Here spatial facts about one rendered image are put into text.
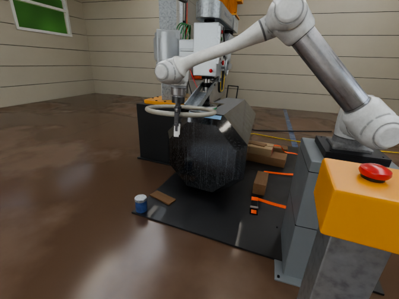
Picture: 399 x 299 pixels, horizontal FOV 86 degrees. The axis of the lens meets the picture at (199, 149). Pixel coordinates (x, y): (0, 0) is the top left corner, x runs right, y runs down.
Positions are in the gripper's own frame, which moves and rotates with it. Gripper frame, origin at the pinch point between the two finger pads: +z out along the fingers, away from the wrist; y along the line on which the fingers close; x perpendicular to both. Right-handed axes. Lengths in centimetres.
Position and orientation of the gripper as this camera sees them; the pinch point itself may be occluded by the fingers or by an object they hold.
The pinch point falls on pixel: (177, 130)
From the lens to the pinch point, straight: 131.3
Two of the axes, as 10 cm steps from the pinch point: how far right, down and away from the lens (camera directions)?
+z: -0.7, 9.5, 3.1
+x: -10.0, -0.8, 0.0
